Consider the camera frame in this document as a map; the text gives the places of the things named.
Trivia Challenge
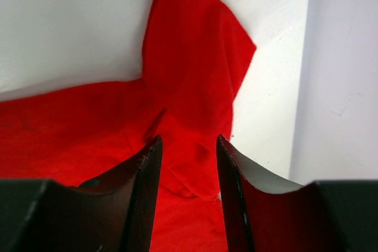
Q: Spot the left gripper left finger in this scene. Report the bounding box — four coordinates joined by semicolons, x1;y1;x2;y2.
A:
1;136;163;251

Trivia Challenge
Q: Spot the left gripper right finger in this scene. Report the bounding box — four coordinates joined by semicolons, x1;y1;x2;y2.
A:
216;136;377;251

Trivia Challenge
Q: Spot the red t shirt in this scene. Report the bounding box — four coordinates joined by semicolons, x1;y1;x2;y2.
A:
1;0;256;251

